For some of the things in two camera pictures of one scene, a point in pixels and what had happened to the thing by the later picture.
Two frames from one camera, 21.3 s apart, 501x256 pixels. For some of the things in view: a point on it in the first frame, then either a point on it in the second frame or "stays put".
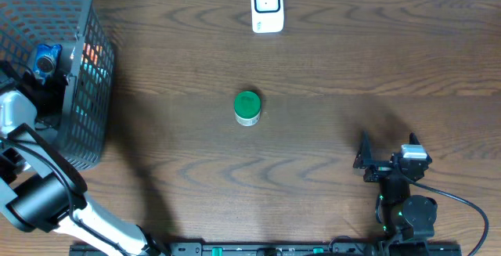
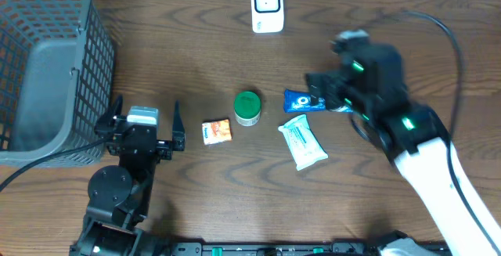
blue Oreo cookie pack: x=47 y=59 -> x=300 y=102
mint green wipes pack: x=92 y=82 -> x=301 y=142
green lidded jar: x=247 y=108 stays put
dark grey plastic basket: x=63 y=10 stays put
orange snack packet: x=91 y=52 -> x=216 y=131
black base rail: x=311 y=249 stays put
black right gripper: x=364 y=159 -> x=341 y=82
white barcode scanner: x=267 y=5 stays put
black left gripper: x=58 y=91 -> x=160 y=152
